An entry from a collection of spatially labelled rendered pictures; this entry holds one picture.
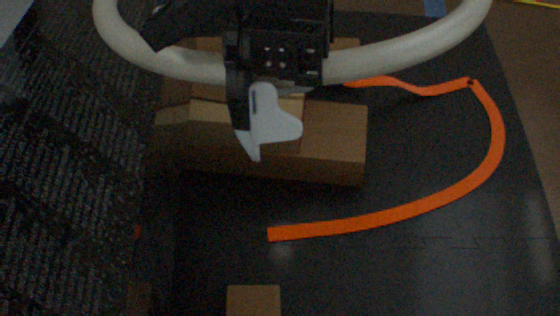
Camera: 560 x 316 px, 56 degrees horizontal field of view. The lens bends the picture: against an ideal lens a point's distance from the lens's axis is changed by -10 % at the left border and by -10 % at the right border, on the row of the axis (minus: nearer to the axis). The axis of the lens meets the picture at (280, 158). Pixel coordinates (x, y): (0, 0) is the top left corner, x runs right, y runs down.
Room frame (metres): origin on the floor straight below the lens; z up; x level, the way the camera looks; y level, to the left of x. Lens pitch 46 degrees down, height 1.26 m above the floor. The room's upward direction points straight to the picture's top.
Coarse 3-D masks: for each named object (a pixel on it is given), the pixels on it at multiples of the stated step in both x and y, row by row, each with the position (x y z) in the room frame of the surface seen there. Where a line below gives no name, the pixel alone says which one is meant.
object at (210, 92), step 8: (192, 88) 1.26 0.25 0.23; (200, 88) 1.26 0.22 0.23; (208, 88) 1.26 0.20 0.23; (216, 88) 1.26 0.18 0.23; (224, 88) 1.26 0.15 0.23; (192, 96) 1.23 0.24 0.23; (200, 96) 1.22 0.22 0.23; (208, 96) 1.22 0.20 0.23; (216, 96) 1.22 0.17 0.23; (224, 96) 1.22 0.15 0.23
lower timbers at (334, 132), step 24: (216, 48) 1.63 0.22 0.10; (336, 48) 1.63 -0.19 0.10; (312, 120) 1.25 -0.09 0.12; (336, 120) 1.25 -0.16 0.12; (360, 120) 1.25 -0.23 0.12; (312, 144) 1.15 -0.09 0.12; (336, 144) 1.15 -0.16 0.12; (360, 144) 1.15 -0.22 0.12; (192, 168) 1.15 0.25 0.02; (216, 168) 1.14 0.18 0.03; (240, 168) 1.13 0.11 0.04; (264, 168) 1.12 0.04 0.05; (288, 168) 1.11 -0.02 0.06; (312, 168) 1.10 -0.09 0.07; (336, 168) 1.09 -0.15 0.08; (360, 168) 1.08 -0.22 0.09
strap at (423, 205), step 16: (368, 80) 1.43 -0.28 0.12; (384, 80) 1.44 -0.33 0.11; (464, 80) 1.57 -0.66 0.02; (480, 96) 1.49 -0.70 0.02; (496, 112) 1.40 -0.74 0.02; (496, 128) 1.33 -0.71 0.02; (496, 144) 1.25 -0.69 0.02; (496, 160) 1.18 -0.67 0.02; (480, 176) 1.11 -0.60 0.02; (448, 192) 1.05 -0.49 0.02; (464, 192) 1.05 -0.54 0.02; (400, 208) 1.00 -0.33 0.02; (416, 208) 1.00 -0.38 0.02; (432, 208) 1.00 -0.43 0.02; (304, 224) 0.95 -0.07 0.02; (320, 224) 0.95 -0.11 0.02; (336, 224) 0.95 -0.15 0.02; (352, 224) 0.94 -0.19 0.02; (368, 224) 0.94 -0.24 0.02; (384, 224) 0.94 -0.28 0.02; (272, 240) 0.89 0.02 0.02
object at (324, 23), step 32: (256, 0) 0.39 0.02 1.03; (288, 0) 0.39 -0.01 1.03; (320, 0) 0.38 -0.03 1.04; (224, 32) 0.39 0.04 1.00; (256, 32) 0.38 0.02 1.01; (288, 32) 0.37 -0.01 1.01; (320, 32) 0.37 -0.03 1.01; (256, 64) 0.39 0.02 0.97; (288, 64) 0.38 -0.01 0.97; (320, 64) 0.36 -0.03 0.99
